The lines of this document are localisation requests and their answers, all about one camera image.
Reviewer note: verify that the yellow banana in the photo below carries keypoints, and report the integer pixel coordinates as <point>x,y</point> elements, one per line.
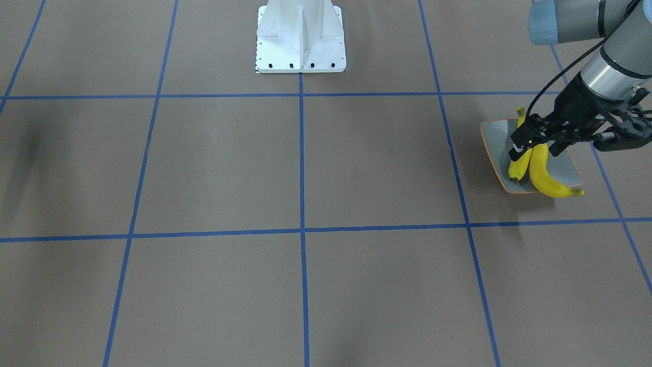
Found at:
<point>542,180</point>
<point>518,169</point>

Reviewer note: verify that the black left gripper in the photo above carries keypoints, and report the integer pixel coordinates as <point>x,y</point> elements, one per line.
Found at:
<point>578,100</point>

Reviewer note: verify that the square blue ceramic plate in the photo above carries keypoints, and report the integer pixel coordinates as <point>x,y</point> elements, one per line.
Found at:
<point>496,138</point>

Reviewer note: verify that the white camera mast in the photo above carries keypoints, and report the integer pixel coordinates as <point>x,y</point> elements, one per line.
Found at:
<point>300,37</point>

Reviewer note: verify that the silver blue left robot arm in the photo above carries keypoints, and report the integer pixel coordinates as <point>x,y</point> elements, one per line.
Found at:
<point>620,63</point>

